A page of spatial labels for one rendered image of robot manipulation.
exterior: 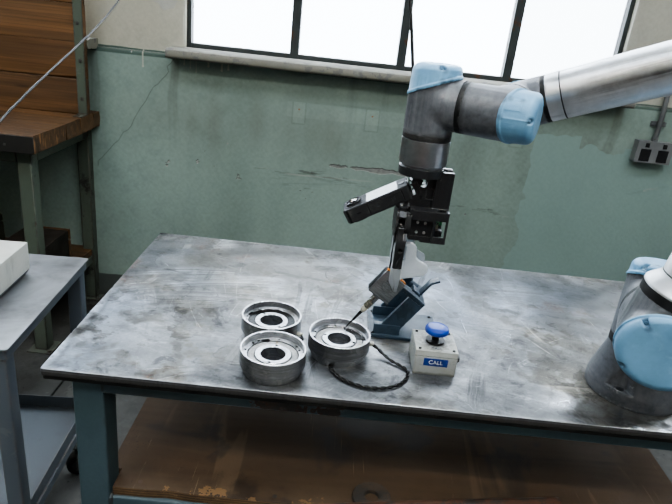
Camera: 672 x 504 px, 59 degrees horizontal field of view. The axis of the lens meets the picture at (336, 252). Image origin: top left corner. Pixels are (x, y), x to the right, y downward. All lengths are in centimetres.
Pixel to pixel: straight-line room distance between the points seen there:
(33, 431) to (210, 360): 94
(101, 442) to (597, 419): 79
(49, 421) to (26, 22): 152
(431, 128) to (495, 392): 43
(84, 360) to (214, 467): 32
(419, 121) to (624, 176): 199
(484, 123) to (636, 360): 38
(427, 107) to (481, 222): 183
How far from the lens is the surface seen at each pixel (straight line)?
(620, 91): 97
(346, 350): 96
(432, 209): 94
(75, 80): 262
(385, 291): 100
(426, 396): 96
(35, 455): 178
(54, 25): 263
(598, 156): 275
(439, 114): 88
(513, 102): 86
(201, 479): 115
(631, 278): 104
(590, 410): 104
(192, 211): 271
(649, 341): 88
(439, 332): 99
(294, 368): 92
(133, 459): 120
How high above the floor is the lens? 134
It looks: 22 degrees down
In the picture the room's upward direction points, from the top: 6 degrees clockwise
